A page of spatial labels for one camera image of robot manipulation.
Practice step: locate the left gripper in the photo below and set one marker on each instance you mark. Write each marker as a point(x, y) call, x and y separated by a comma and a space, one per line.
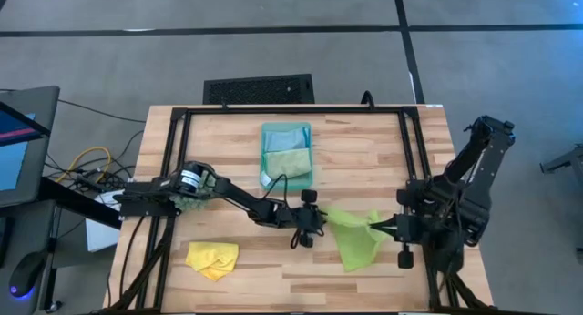
point(307, 219)

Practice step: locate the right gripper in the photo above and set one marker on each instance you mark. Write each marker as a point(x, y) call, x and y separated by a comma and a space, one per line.
point(410, 227)

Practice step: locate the lime green microfiber towel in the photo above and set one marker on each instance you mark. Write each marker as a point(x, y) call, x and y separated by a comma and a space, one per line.
point(355, 242)

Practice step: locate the teal plastic bin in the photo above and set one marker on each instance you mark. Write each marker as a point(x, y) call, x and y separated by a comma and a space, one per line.
point(287, 185)

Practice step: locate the pale green microfiber towel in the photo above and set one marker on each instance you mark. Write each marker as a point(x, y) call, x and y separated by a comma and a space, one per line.
point(287, 162)

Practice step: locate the blue microfiber towel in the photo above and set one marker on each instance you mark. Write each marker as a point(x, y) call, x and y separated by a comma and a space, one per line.
point(284, 139)

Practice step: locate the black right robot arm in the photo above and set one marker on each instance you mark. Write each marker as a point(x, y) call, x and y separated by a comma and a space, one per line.
point(469, 192)

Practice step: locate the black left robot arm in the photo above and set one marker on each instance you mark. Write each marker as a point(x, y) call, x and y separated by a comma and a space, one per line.
point(237, 199)

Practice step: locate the yellow microfiber towel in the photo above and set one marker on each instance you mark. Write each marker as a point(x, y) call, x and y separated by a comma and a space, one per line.
point(211, 258)

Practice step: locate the succulent plant in patterned pot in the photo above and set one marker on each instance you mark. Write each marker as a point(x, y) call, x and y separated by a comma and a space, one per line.
point(187, 205)

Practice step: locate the black table clamp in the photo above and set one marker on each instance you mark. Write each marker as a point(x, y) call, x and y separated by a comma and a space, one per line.
point(368, 98)

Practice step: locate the black perforated box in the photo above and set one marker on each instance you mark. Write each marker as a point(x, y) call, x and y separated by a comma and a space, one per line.
point(259, 89)

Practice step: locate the grey chair base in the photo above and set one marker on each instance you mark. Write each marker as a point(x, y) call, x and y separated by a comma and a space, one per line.
point(565, 159)

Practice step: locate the white box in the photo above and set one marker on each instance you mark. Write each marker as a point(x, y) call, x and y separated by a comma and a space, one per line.
point(100, 235)

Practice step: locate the grey side desk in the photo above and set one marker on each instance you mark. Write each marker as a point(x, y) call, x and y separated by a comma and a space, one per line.
point(27, 228)

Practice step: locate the black computer mouse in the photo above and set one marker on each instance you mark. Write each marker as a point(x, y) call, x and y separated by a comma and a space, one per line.
point(25, 274)

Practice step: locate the computer monitor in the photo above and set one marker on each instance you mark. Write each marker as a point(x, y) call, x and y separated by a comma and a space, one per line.
point(13, 165)

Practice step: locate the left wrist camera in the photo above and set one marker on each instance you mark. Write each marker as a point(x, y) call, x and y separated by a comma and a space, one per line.
point(309, 196)

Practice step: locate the black metal table frame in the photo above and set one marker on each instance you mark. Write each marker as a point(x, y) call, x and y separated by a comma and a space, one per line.
point(291, 110)

